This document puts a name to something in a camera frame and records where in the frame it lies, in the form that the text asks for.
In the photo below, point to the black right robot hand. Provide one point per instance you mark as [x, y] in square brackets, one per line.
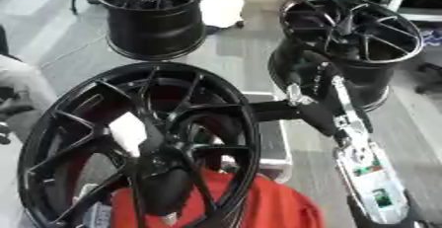
[319, 113]

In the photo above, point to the black wheel with thin spokes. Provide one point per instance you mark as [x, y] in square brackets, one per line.
[377, 74]

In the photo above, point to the large black spoked wheel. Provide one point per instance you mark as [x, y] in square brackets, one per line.
[154, 163]

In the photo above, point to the black wheel with deep barrel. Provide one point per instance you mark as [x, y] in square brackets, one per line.
[155, 31]

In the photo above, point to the black chair base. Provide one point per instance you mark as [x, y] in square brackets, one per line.
[430, 77]

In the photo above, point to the person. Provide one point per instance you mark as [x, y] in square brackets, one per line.
[23, 77]

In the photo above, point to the black platform with white frame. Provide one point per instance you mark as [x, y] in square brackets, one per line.
[271, 139]

